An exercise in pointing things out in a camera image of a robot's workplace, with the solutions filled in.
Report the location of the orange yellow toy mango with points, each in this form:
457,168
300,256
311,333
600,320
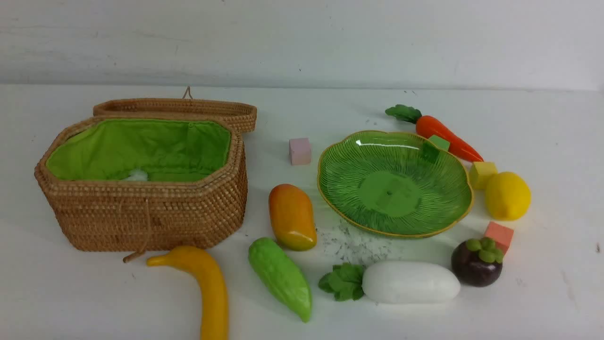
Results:
292,218

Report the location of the green toy bitter gourd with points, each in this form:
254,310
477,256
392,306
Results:
281,276

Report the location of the orange toy carrot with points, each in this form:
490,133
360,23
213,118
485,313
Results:
427,126

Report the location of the yellow toy banana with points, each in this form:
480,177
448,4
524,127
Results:
206,271

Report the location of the white toy radish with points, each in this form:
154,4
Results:
392,282

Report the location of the purple toy mangosteen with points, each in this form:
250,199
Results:
477,262

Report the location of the yellow toy lemon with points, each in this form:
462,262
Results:
507,196

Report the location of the pink foam cube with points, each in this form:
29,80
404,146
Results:
299,151

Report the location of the green leaf-shaped glass plate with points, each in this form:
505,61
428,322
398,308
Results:
397,185

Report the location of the green foam cube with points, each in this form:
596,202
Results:
438,142

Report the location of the woven wicker basket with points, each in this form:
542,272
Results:
132,184

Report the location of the yellow foam cube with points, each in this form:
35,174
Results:
480,173

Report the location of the orange foam cube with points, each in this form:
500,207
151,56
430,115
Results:
502,235

